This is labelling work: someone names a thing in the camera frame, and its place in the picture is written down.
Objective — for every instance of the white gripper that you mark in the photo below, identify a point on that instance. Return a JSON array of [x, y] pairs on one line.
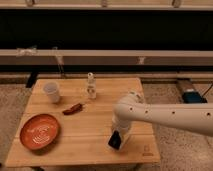
[[124, 132]]

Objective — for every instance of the black eraser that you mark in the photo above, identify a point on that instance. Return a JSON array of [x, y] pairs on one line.
[[115, 140]]

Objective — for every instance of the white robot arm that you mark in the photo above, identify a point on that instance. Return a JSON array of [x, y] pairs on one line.
[[197, 117]]

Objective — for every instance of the white sponge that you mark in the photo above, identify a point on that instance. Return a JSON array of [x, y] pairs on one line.
[[118, 141]]

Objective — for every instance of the red chili pepper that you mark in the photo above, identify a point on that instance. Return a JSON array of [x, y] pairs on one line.
[[74, 109]]

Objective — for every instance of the small white spray bottle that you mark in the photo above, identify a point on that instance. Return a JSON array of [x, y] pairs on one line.
[[91, 86]]

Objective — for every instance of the blue box on floor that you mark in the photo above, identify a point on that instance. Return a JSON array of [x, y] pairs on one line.
[[193, 97]]

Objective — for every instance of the orange patterned plate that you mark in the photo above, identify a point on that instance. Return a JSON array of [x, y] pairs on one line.
[[39, 131]]

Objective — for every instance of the white plastic cup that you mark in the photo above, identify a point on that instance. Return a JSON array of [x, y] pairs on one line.
[[51, 89]]

